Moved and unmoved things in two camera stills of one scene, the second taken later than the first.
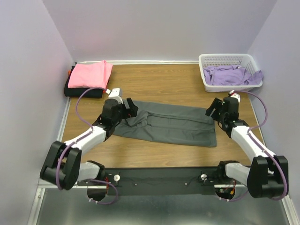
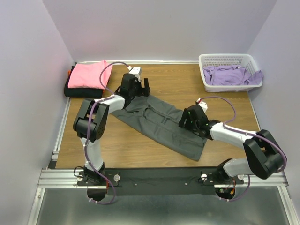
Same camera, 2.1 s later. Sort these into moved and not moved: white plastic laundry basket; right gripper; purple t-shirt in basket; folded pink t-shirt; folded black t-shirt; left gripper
Moved: right gripper; left gripper
Not moved: folded pink t-shirt; folded black t-shirt; purple t-shirt in basket; white plastic laundry basket
